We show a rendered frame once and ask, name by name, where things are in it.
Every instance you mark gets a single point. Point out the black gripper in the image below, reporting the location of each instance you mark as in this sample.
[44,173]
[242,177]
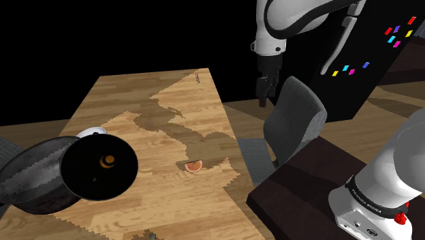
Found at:
[269,64]

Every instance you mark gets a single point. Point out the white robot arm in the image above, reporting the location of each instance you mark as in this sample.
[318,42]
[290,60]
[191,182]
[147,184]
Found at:
[388,166]

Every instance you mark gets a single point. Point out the grey upholstered chair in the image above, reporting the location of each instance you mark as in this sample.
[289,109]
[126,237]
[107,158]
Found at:
[292,116]

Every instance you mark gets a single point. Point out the wooden table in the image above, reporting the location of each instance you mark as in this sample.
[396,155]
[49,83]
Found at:
[186,109]

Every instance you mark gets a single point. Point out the black fridge with colourful magnets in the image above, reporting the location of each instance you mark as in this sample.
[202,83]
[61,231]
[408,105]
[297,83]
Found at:
[362,66]

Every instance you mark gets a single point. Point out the orange fruit wedge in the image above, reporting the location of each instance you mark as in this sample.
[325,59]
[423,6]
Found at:
[194,166]

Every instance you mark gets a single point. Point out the dark robot stand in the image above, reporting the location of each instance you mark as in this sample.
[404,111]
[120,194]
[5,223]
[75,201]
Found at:
[298,192]

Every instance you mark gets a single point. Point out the white bowl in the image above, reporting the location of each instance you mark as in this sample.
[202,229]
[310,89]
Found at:
[91,131]

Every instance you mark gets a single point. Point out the small grey object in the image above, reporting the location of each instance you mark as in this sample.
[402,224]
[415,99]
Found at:
[151,237]

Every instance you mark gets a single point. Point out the black round lid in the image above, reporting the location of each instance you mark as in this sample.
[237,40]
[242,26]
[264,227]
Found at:
[99,179]

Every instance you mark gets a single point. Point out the dark grey round pan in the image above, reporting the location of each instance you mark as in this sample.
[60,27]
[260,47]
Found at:
[30,176]

